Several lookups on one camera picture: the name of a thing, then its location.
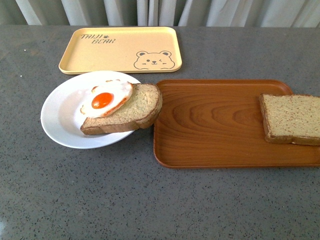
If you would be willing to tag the white round plate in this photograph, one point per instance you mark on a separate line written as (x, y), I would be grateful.
(60, 114)

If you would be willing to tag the bread slice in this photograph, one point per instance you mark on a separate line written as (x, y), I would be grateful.
(139, 112)
(291, 119)

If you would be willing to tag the brown wooden tray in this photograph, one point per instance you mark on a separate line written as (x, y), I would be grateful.
(217, 123)

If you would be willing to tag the fried egg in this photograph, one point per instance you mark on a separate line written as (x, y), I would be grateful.
(106, 98)

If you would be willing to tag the yellow bear tray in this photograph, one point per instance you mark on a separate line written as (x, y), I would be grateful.
(122, 49)

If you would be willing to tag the grey curtain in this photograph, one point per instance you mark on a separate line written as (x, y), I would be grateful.
(182, 13)

